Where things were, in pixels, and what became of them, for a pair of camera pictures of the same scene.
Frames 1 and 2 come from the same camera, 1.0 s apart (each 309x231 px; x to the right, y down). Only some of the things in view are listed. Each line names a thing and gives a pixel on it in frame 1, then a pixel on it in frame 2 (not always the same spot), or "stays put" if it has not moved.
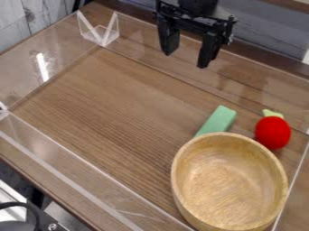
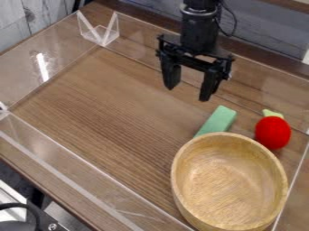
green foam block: (217, 122) stays put
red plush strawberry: (273, 130) stays put
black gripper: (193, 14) -> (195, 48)
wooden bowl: (229, 181) stays put
